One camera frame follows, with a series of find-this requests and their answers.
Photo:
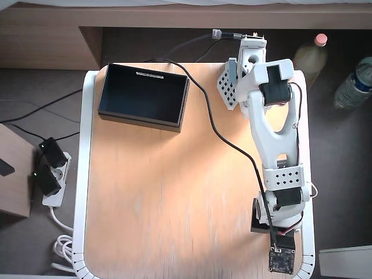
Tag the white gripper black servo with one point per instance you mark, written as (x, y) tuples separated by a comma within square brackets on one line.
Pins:
[(257, 215)]

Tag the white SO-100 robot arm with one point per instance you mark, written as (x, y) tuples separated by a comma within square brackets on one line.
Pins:
[(270, 139)]

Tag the black rectangular bin box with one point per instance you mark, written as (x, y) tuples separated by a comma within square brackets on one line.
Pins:
[(139, 96)]

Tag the grey box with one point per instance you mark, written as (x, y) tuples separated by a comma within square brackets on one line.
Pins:
[(346, 263)]

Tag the clear plastic water bottle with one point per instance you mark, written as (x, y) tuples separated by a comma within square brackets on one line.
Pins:
[(353, 84)]

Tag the yellow bottle with pink cap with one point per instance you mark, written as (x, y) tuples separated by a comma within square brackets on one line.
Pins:
[(309, 58)]

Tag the white power strip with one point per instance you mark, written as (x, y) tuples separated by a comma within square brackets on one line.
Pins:
[(53, 199)]

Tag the black power adapter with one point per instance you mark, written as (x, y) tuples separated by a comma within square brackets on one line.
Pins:
[(45, 180), (53, 152)]

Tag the brown cardboard box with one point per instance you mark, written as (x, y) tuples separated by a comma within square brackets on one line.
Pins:
[(14, 191)]

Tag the flat black object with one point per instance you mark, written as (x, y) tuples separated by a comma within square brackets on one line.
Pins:
[(4, 168)]

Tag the white bed sheet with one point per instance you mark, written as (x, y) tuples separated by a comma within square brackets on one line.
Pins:
[(116, 1)]

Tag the brown wooden furniture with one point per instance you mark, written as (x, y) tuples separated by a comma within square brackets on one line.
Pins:
[(43, 43)]

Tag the black wrist camera board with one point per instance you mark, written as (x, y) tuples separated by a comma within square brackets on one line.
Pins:
[(280, 261)]

